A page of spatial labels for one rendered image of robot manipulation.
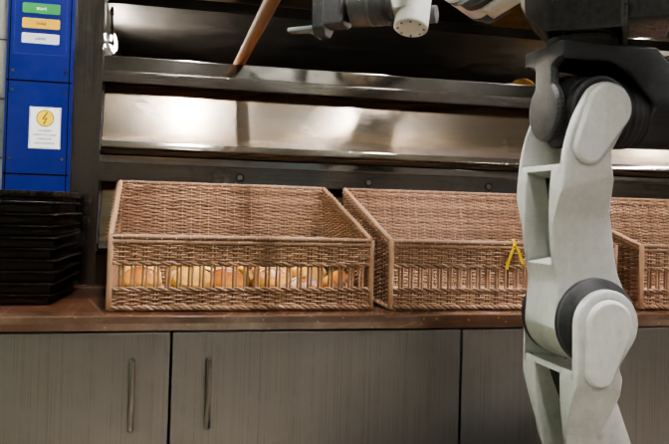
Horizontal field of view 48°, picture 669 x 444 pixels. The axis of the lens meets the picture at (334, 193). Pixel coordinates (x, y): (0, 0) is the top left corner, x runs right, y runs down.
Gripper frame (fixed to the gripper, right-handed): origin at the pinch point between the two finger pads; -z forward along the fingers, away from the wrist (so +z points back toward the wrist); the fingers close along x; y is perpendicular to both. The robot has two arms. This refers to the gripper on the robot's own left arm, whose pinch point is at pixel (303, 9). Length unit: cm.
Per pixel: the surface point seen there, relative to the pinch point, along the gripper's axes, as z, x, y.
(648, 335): 66, 67, 48
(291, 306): -4, 60, 5
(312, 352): 2, 69, 3
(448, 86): 12, 4, 76
